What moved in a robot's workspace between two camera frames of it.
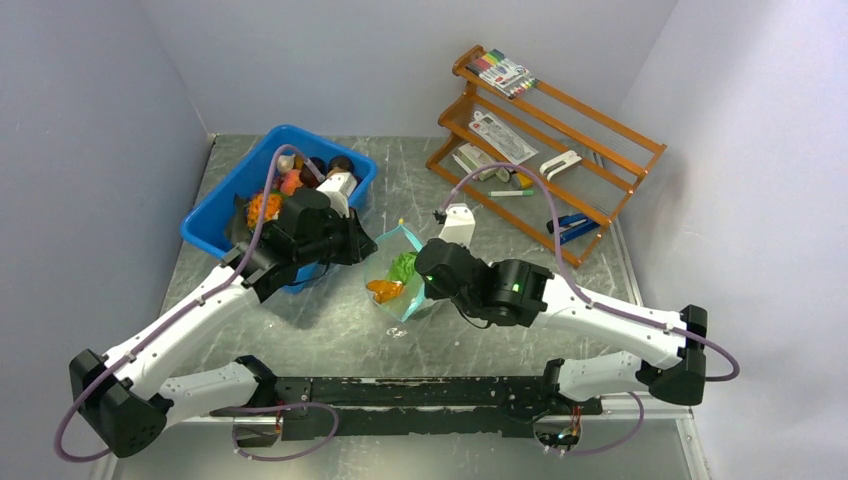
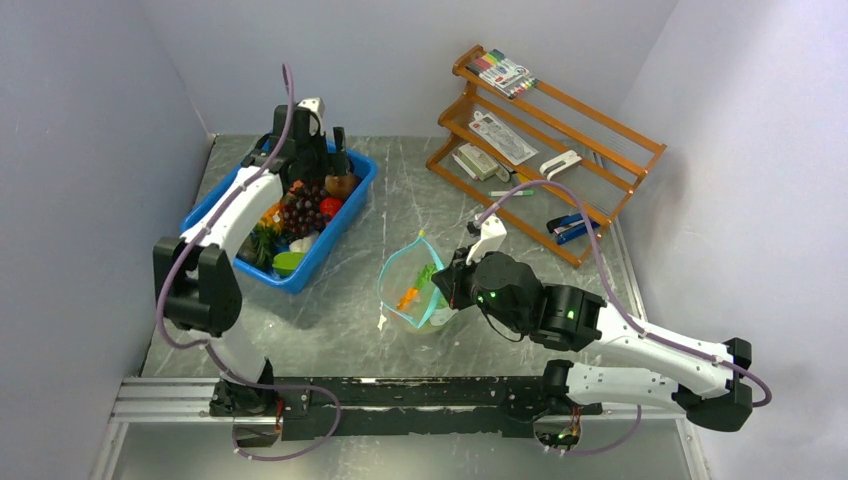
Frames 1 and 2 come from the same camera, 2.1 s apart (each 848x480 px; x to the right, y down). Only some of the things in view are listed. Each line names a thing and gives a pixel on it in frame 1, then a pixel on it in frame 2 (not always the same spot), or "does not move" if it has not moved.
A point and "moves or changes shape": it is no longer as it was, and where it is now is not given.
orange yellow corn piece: x=384 y=290 to x=410 y=294
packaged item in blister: x=515 y=149 does not move
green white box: x=479 y=158 does not move
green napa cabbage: x=401 y=267 moves or changes shape
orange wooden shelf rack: x=554 y=168 does not move
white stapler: x=559 y=164 does not move
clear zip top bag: x=391 y=244 to x=407 y=289
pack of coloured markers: x=496 y=71 does not move
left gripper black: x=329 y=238 to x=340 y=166
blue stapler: x=572 y=226 does not move
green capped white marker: x=511 y=193 does not move
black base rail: x=497 y=406 does not move
